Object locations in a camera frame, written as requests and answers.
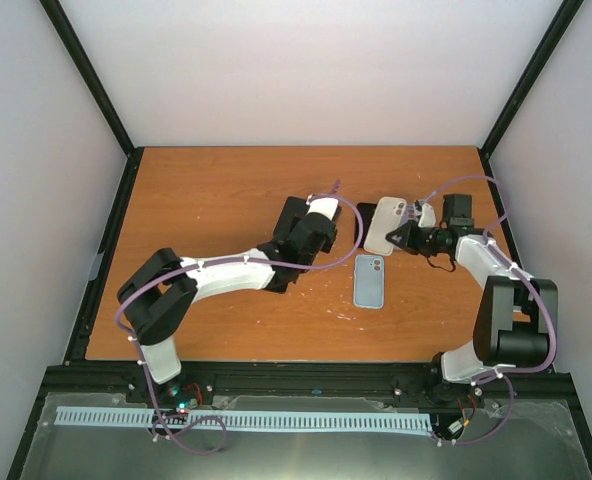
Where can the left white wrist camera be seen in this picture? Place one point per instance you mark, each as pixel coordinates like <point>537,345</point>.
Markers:
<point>325,206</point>

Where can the light blue slotted cable duct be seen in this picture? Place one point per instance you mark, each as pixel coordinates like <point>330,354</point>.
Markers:
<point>249,421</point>

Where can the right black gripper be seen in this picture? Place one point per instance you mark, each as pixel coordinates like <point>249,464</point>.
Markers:
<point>407,243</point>

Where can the black phone case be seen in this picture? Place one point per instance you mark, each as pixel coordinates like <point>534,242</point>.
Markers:
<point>363,222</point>

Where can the metal sheet front panel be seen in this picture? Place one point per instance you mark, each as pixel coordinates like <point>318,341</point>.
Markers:
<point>527,438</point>

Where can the phone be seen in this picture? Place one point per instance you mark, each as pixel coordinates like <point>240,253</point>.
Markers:
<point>411,212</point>
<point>387,217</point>
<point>369,281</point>

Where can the black frame post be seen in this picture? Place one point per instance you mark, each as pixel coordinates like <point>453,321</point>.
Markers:
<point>555,31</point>
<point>62,25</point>

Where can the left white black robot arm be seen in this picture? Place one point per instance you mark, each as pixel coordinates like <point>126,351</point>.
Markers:
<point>162,290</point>

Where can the blue smartphone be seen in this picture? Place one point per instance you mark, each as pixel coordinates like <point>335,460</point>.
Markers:
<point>294,209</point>

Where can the right black frame post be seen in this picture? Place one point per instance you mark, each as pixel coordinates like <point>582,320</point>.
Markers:
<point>555,31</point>

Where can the left black frame post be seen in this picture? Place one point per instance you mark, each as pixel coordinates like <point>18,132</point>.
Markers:
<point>62,25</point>

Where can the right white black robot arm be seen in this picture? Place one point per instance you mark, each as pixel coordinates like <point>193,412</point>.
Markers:
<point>514,331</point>

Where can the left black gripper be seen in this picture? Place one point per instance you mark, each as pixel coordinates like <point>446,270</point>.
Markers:
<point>331,240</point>

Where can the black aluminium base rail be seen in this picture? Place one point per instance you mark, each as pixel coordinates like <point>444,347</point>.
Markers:
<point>396,384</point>

